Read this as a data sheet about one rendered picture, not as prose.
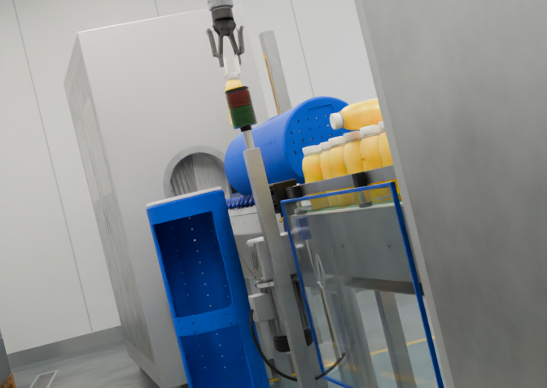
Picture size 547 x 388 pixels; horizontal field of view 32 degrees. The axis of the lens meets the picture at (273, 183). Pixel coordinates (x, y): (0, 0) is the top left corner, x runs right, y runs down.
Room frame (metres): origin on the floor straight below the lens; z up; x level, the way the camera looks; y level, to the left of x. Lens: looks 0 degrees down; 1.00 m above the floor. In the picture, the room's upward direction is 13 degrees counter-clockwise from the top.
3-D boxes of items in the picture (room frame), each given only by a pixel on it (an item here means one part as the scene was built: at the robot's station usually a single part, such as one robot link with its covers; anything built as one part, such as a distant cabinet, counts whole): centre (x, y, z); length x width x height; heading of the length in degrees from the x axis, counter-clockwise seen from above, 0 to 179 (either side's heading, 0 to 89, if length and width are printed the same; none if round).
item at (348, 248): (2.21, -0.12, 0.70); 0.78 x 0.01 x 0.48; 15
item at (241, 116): (2.43, 0.04, 1.18); 0.06 x 0.06 x 0.05
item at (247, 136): (2.43, 0.04, 1.18); 0.06 x 0.06 x 0.16
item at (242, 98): (2.43, 0.04, 1.23); 0.06 x 0.06 x 0.04
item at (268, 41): (4.42, -0.13, 0.85); 0.06 x 0.06 x 1.70; 15
